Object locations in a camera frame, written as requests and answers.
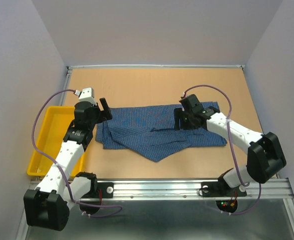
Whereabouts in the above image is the blue checked long sleeve shirt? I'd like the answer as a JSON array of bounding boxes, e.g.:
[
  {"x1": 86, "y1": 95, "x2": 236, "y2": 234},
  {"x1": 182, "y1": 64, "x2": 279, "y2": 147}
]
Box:
[{"x1": 95, "y1": 104, "x2": 227, "y2": 162}]

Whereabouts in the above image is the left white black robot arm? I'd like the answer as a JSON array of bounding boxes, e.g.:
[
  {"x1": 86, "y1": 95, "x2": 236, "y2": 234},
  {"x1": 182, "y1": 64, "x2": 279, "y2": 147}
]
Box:
[{"x1": 24, "y1": 98, "x2": 112, "y2": 231}]

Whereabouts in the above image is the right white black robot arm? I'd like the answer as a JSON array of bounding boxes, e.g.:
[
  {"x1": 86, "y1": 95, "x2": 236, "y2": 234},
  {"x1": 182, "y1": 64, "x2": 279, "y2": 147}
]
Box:
[{"x1": 174, "y1": 94, "x2": 286, "y2": 195}]

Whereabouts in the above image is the yellow plastic tray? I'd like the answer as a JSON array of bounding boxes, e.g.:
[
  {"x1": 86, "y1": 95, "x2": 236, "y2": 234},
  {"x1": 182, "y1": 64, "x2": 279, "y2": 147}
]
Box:
[{"x1": 27, "y1": 106, "x2": 74, "y2": 177}]

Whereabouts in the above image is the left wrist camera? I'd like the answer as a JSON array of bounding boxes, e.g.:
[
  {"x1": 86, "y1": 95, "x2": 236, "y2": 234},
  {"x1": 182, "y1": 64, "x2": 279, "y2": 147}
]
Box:
[{"x1": 79, "y1": 87, "x2": 94, "y2": 102}]

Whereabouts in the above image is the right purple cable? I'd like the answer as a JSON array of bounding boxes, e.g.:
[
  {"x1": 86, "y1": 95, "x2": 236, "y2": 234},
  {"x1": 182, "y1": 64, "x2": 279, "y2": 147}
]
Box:
[{"x1": 181, "y1": 85, "x2": 262, "y2": 216}]

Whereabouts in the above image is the purple cable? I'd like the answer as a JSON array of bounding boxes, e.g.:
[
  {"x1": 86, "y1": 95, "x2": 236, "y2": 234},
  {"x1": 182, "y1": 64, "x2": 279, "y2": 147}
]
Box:
[
  {"x1": 181, "y1": 85, "x2": 262, "y2": 216},
  {"x1": 32, "y1": 89, "x2": 123, "y2": 218}
]

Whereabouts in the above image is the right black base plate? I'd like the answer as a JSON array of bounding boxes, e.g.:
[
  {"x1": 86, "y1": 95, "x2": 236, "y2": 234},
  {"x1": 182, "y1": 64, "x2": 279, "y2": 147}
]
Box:
[{"x1": 198, "y1": 181, "x2": 247, "y2": 198}]

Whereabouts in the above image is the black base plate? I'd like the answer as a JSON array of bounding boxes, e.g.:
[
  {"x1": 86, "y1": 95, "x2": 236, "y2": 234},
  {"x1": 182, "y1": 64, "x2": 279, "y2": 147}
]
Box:
[
  {"x1": 198, "y1": 181, "x2": 247, "y2": 198},
  {"x1": 82, "y1": 182, "x2": 114, "y2": 199}
]

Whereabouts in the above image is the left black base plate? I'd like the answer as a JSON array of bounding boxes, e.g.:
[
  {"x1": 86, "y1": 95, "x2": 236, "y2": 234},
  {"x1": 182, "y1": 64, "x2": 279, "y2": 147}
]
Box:
[{"x1": 82, "y1": 182, "x2": 114, "y2": 199}]

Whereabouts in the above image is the aluminium mounting rail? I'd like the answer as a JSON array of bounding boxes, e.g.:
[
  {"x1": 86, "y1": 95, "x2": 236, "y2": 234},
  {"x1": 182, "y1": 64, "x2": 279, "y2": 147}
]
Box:
[{"x1": 26, "y1": 177, "x2": 294, "y2": 201}]

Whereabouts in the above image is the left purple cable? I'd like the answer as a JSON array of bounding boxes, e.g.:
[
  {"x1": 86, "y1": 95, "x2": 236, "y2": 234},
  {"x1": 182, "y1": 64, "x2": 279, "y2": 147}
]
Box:
[{"x1": 32, "y1": 89, "x2": 123, "y2": 218}]

